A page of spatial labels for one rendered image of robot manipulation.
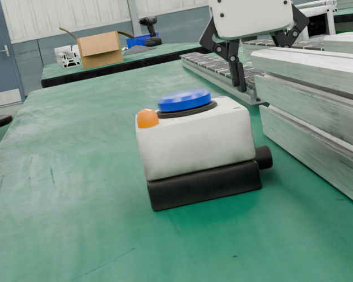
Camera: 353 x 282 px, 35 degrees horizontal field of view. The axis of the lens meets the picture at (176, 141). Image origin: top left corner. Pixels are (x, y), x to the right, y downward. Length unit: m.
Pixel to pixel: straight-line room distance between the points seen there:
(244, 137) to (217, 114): 0.02
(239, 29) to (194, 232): 0.42
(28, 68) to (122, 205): 11.17
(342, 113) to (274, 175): 0.11
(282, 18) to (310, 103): 0.36
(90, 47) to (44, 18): 8.86
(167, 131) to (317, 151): 0.10
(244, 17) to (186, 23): 11.16
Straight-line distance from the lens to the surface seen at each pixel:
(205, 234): 0.34
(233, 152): 0.39
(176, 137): 0.38
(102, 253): 0.34
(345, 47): 0.51
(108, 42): 2.74
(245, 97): 0.78
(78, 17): 11.59
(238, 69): 0.73
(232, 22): 0.72
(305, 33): 1.54
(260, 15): 0.73
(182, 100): 0.40
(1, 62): 11.58
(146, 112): 0.38
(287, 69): 0.43
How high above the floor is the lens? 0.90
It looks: 12 degrees down
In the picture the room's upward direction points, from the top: 11 degrees counter-clockwise
